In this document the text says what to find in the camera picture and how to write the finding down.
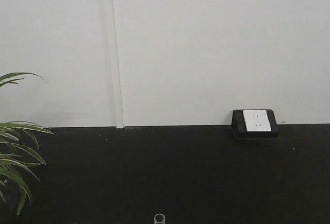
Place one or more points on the black white power socket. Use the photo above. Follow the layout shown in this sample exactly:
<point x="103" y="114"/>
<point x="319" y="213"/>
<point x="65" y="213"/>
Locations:
<point x="254" y="124"/>

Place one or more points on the green spider plant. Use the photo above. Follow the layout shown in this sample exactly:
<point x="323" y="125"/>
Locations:
<point x="19" y="153"/>

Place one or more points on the white wall cable duct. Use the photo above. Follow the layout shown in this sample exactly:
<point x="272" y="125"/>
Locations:
<point x="115" y="69"/>

